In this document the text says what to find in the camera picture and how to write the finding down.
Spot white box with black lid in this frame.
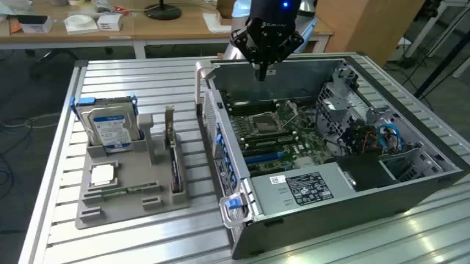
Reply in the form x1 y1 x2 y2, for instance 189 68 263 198
17 15 53 34

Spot small white labelled box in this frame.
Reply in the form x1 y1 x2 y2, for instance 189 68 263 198
96 14 124 31

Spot grey power supply unit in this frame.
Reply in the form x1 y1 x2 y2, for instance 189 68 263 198
248 162 356 215

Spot hard disk with blue caddy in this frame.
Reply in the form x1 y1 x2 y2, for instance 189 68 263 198
69 93 145 153

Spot blue data wire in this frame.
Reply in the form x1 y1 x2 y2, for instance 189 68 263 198
378 123 404 152

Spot flat white box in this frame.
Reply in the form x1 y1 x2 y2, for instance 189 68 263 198
201 13 232 34

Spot open black PC case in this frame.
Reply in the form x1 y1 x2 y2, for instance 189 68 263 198
193 52 470 261

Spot blue expansion slot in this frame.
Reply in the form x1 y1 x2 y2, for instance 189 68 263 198
244 152 282 165

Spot CPU socket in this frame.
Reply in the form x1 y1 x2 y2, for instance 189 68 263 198
248 114 283 133

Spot black office chair base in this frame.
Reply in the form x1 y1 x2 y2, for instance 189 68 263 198
27 48 80 80

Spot black round lamp base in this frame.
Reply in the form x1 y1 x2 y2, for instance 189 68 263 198
143 0 183 20

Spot silver CPU chip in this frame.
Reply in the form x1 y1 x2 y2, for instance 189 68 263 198
91 164 115 185

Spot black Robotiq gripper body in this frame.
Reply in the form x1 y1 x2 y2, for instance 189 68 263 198
244 0 302 64

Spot brown cardboard box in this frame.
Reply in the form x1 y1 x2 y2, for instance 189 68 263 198
215 0 239 19

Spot white box with round hollow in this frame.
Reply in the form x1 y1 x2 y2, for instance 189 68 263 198
64 15 100 35

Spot white table frame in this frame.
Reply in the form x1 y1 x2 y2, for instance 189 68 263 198
387 0 470 79

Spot metal disk bay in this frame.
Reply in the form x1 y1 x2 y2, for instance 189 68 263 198
378 148 444 184

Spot blue floor cable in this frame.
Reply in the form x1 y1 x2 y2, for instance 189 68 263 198
0 120 36 234

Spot wooden cabinet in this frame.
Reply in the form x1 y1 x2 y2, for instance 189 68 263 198
322 0 427 67

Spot black plastic shroud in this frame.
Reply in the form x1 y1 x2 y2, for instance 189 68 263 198
335 152 399 192

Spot wooden desk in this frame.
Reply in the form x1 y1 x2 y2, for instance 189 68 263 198
0 0 335 52

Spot grey plastic parts rack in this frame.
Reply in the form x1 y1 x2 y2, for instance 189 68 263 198
75 112 193 230

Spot black labelled RAM stick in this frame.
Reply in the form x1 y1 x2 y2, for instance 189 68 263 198
244 134 298 149

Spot green RAM stick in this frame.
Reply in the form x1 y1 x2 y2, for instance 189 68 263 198
100 184 148 196

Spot green motherboard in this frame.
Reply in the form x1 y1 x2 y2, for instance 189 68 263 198
219 96 339 177

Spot metal socket cover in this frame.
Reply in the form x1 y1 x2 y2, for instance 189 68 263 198
275 100 304 130

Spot graphics card with metal bracket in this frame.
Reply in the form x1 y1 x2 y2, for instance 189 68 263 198
163 106 184 193

